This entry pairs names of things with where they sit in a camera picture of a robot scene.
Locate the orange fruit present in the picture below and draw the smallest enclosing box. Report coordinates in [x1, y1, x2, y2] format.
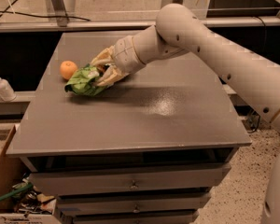
[60, 61, 78, 80]

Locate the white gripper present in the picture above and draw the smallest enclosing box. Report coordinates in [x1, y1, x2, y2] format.
[90, 35, 146, 87]

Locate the black cable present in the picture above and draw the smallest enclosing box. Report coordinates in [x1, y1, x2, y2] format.
[0, 0, 91, 22]

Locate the cardboard box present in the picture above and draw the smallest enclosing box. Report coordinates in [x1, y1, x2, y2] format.
[0, 125, 27, 197]

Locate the grey drawer cabinet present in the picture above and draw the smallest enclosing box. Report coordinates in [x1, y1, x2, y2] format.
[7, 32, 250, 224]

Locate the white pump bottle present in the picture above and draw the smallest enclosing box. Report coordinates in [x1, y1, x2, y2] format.
[0, 78, 16, 102]

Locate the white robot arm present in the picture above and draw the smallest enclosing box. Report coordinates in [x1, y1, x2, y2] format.
[91, 4, 280, 133]

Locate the green rice chip bag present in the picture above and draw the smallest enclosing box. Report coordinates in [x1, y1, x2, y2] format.
[64, 64, 107, 97]

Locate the green stick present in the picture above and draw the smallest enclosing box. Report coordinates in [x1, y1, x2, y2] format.
[0, 183, 33, 202]

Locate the metal rail frame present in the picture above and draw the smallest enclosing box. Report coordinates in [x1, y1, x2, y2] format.
[0, 0, 280, 31]

